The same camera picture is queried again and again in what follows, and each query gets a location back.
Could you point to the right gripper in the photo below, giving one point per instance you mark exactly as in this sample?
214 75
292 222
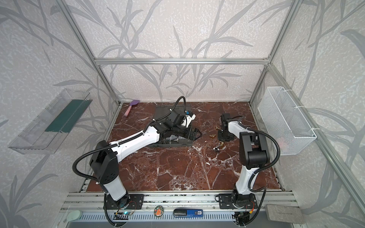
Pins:
224 132

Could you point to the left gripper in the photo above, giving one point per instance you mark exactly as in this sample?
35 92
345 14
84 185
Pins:
184 131

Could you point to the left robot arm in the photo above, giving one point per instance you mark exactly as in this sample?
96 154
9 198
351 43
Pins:
105 160

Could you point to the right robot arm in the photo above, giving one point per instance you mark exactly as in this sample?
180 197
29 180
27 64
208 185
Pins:
258 151

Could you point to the grey plastic organizer box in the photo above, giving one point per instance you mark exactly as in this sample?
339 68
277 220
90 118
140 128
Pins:
173 140

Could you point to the purple pink brush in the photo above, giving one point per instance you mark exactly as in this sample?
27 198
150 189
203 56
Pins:
132 103

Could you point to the round orange badge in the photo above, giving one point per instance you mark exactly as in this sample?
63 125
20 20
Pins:
158 211

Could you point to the blue black usb device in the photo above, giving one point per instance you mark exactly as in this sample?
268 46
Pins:
188 213

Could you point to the grey foam pad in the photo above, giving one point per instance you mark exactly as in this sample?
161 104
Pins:
284 214

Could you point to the white round knob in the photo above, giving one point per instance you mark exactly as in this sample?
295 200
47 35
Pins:
74 215

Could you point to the white wire mesh basket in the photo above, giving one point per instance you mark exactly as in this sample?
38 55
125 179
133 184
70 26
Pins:
284 121

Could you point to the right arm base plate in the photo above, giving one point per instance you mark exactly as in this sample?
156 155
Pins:
237 201

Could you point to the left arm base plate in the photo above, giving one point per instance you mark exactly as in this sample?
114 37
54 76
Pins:
129 202

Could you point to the clear wall shelf tray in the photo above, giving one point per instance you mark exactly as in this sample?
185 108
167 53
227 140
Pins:
46 133

